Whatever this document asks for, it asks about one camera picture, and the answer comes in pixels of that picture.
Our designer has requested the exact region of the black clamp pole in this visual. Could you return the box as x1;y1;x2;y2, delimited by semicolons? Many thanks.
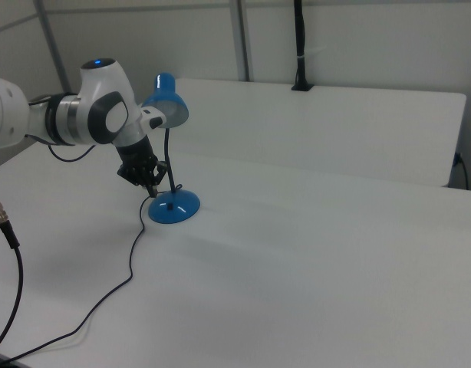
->
291;0;315;93

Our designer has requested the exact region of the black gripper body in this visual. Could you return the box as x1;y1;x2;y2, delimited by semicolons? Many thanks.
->
116;136;160;186

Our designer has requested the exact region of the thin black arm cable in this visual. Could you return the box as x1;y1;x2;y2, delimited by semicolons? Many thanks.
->
26;95;95;163

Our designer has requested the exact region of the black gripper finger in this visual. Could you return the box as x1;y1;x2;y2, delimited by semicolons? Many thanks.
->
153;159;169;189
137;168;160;198

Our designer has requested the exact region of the thin black lamp cord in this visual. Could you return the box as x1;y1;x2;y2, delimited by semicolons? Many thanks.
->
0;184;183;368

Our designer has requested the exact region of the black wall cable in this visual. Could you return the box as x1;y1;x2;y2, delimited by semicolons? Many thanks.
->
454;152;469;190

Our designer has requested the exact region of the thick cable with metal connector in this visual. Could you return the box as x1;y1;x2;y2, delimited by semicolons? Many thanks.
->
0;185;25;358

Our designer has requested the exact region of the wide grey frame post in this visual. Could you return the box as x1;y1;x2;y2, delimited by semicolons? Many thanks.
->
229;0;256;83

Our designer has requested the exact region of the blue desk lamp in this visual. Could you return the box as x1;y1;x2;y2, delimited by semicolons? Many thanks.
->
140;71;201;225

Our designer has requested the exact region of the slim grey frame post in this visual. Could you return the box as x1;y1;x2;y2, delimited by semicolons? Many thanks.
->
32;0;74;95

